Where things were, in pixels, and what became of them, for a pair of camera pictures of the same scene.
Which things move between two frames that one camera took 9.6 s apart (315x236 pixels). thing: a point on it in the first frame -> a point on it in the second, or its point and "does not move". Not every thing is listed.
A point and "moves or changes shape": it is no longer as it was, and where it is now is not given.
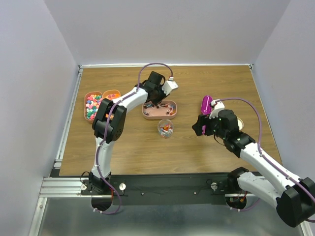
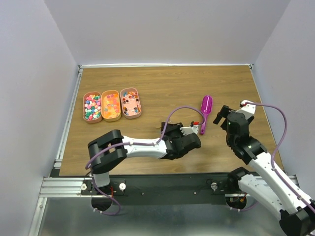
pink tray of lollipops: [166, 110] moves or changes shape
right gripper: [203, 120] -> [224, 112]
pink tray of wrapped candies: [92, 100] does not move
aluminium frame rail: [69, 187] does not move
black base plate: [166, 189] does not move
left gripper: [156, 103] -> [172, 128]
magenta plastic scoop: [205, 109] does not move
